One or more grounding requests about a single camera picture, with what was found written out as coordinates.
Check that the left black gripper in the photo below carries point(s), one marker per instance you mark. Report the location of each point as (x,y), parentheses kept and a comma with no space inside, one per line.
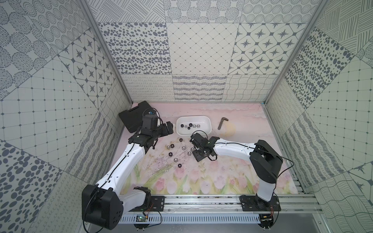
(163,129)

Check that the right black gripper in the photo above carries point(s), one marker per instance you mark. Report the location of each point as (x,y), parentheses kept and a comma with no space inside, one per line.
(197,157)

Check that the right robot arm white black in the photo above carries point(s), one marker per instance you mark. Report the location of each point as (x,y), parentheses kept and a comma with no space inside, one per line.
(266,162)

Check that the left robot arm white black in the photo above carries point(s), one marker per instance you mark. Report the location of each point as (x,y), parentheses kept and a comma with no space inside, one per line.
(102,203)

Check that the white plastic storage box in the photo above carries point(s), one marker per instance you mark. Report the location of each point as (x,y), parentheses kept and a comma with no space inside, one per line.
(204,122)

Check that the black hex allen key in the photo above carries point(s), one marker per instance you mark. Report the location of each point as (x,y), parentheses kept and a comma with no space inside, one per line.
(223,119)

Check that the black plastic tool case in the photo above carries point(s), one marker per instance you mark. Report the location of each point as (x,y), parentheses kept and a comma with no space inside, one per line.
(132,118)

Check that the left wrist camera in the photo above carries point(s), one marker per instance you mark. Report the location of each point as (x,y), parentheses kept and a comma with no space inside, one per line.
(150,123)

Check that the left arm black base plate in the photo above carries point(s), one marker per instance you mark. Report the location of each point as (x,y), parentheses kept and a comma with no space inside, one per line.
(155,203)

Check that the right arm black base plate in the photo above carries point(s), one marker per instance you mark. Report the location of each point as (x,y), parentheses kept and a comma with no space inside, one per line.
(251,203)

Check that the white slotted cable duct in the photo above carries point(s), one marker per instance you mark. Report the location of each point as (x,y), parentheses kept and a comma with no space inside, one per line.
(190,219)

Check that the aluminium mounting rail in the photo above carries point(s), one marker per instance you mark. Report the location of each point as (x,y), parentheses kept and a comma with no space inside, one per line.
(227,204)

